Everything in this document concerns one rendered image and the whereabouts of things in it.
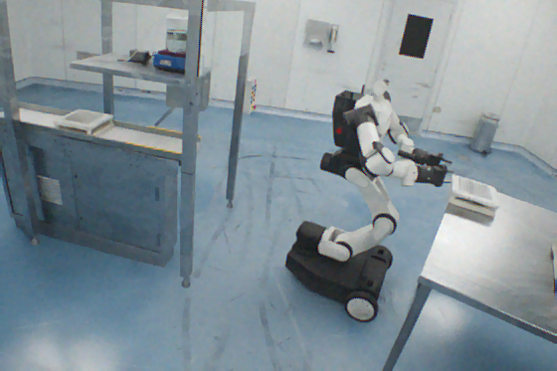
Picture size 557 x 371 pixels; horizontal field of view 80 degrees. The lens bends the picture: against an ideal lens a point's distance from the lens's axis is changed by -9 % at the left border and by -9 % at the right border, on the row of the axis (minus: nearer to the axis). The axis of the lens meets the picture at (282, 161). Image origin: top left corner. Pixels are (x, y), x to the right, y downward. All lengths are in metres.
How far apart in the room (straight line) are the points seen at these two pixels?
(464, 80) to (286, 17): 2.92
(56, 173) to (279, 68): 3.82
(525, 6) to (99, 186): 6.03
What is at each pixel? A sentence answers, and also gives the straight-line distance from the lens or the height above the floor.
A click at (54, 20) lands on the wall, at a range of 6.51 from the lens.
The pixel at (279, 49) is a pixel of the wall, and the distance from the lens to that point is 5.49.
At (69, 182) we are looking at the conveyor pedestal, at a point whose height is 0.49.
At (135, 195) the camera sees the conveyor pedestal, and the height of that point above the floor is 0.51.
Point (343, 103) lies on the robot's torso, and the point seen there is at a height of 1.21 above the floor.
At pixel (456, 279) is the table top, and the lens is 1.47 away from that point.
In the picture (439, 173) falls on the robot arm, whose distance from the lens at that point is 1.92.
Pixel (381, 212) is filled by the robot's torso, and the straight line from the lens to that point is 2.16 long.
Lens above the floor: 1.67
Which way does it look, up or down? 24 degrees down
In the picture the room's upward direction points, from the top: 9 degrees clockwise
